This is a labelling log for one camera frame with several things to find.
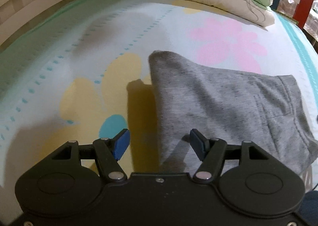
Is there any dark blue cloth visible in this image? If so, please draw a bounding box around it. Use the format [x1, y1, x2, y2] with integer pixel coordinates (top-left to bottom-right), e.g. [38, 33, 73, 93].
[297, 191, 318, 226]

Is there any red board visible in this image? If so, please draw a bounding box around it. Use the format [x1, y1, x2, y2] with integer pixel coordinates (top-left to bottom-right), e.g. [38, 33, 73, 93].
[293, 0, 314, 29]

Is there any floral bed sheet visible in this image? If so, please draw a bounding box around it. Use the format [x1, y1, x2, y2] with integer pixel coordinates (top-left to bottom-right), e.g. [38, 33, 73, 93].
[0, 0, 318, 193]

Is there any dark blue panel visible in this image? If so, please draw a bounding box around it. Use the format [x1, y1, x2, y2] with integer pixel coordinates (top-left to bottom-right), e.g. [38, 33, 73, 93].
[271, 0, 283, 12]

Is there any grey t-shirt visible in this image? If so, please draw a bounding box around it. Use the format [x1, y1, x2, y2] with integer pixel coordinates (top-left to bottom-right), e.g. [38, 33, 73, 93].
[148, 51, 318, 176]

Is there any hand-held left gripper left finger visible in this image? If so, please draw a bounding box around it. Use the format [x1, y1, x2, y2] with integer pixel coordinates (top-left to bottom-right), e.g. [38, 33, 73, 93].
[52, 129, 131, 182]

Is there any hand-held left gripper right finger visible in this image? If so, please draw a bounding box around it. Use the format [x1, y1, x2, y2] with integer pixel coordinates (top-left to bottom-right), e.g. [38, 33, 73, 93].
[190, 129, 270, 183]

